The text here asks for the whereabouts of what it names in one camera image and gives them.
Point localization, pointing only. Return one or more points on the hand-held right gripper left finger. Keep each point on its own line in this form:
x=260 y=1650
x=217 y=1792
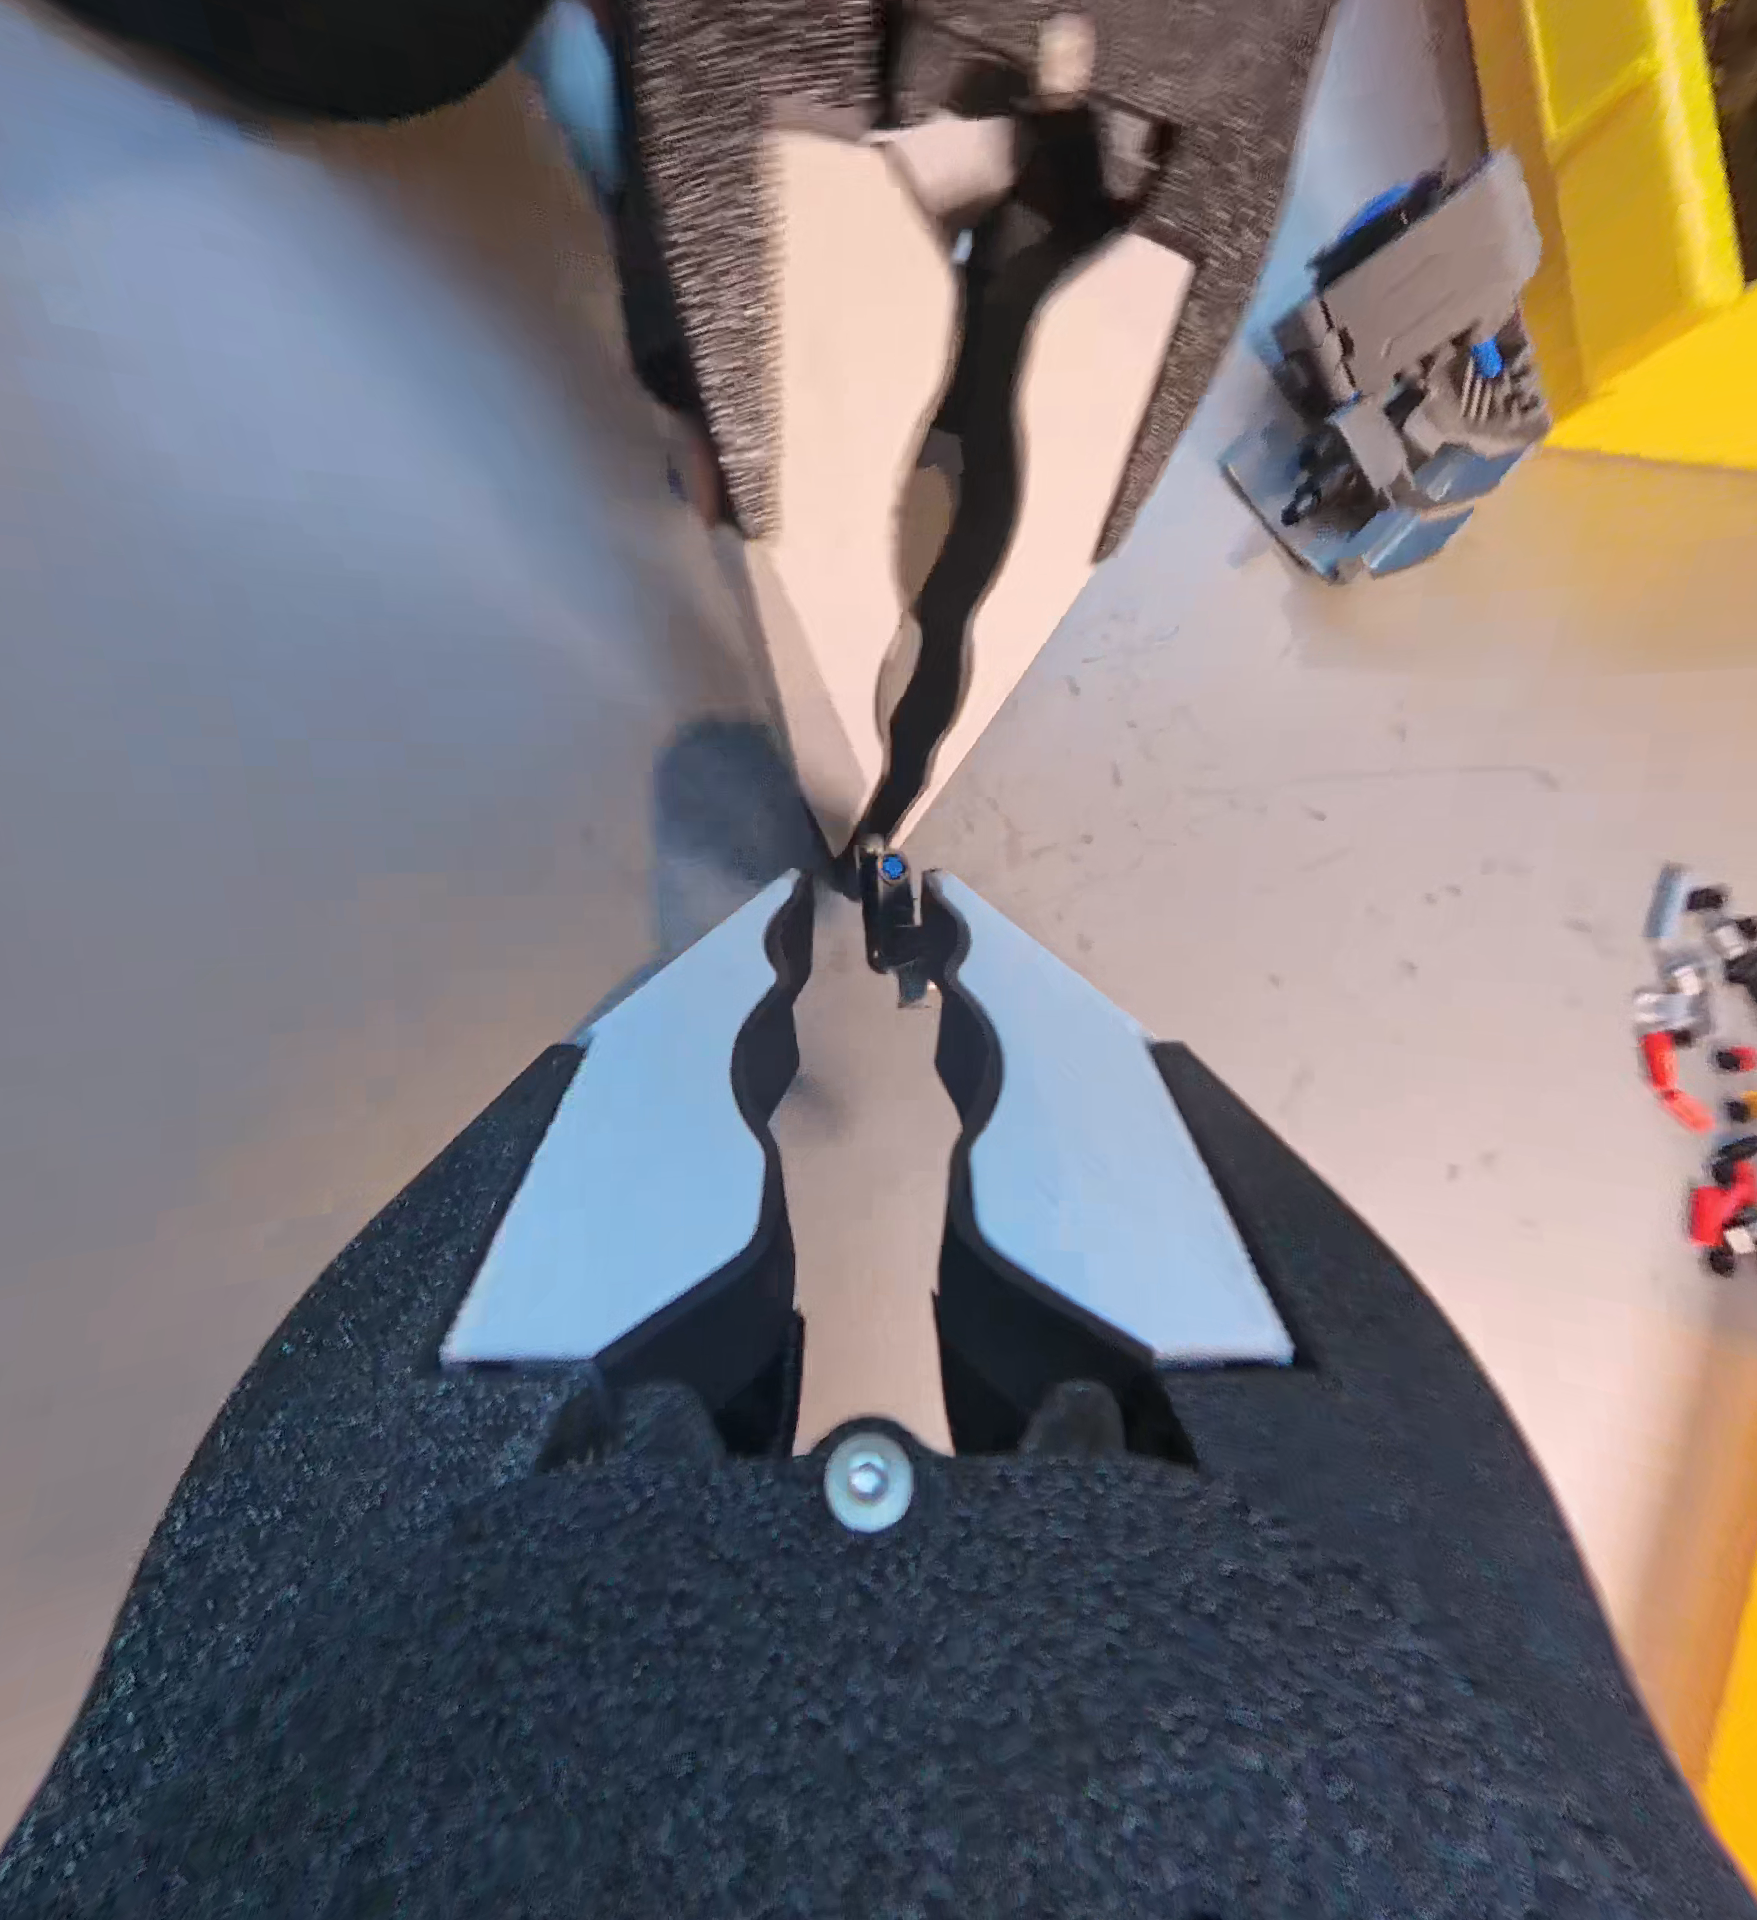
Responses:
x=622 y=1200

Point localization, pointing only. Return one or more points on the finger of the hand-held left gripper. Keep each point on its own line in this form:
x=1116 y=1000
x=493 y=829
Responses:
x=850 y=377
x=1088 y=420

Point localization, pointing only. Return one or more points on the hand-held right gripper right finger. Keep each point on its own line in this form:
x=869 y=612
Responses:
x=1102 y=1200

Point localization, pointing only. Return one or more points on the small black blue-pin assembly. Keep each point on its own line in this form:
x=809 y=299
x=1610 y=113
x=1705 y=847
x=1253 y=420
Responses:
x=917 y=987

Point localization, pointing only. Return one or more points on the black connector with blue pin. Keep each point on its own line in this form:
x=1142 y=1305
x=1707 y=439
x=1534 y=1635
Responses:
x=885 y=908

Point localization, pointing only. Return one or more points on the pile of small toy pieces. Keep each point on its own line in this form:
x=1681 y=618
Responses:
x=1726 y=1200

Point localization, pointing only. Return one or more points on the grey desk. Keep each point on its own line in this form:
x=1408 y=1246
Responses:
x=1344 y=841

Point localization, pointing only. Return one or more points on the grey toy cab assembly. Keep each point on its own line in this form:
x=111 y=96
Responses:
x=1434 y=272

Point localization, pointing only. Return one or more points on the blue-grey chair seat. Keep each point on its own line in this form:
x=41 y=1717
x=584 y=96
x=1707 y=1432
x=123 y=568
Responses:
x=578 y=91

